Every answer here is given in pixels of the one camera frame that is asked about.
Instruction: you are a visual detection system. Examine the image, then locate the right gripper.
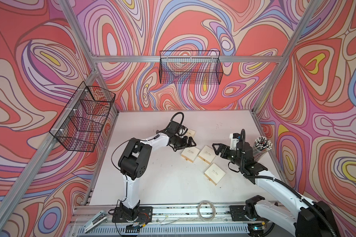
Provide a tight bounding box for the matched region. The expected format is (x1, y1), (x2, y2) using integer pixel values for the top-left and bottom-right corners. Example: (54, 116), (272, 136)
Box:
(212, 144), (244, 167)

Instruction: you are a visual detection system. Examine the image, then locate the cream drawer jewelry box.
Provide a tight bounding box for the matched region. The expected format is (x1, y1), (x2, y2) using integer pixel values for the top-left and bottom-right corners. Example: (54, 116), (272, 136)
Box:
(181, 147), (200, 163)

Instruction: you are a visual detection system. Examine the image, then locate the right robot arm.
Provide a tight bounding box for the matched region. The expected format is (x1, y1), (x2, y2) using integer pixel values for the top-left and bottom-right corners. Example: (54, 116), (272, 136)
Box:
(212, 129), (340, 237)

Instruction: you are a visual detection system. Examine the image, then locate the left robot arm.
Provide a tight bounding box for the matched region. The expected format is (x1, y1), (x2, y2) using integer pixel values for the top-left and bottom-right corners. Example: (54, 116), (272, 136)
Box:
(118, 112), (196, 215)

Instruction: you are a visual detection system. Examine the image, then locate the cream jewelry box middle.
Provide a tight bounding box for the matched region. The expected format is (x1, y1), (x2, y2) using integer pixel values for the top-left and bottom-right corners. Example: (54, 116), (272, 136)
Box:
(198, 145), (217, 165)

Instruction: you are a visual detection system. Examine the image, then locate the small cream jewelry box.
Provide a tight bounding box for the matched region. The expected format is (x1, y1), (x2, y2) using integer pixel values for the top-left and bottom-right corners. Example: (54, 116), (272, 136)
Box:
(185, 129), (196, 137)

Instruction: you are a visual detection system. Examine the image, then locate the cream jewelry box front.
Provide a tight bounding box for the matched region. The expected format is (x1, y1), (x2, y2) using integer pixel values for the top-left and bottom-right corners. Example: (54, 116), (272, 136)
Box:
(204, 163), (226, 185)

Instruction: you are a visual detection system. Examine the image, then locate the cup of pencils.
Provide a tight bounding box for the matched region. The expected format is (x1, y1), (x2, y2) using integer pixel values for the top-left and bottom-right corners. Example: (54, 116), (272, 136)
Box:
(253, 136), (273, 161)

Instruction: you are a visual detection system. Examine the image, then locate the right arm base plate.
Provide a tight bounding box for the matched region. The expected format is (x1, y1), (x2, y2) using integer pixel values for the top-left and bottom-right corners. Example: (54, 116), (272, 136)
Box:
(229, 205), (269, 222)

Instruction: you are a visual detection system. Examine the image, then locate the coiled clear cable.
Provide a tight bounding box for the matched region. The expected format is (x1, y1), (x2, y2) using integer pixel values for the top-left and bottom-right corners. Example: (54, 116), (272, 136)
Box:
(197, 200), (217, 222)

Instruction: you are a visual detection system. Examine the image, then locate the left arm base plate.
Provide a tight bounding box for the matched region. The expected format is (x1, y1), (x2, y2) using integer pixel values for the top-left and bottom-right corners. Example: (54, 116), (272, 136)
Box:
(111, 206), (153, 223)

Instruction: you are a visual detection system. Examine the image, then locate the black wire basket back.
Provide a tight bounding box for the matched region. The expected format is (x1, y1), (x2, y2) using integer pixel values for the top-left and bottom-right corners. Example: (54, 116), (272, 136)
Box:
(159, 49), (223, 85)

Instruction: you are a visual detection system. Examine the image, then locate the black wire basket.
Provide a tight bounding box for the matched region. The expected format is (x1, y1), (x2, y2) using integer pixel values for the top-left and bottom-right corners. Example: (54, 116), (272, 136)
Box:
(159, 49), (223, 85)
(49, 82), (116, 152)

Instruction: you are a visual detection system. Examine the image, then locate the black wire basket left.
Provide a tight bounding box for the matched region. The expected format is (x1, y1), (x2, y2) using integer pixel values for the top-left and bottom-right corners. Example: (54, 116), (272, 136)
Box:
(49, 82), (116, 152)

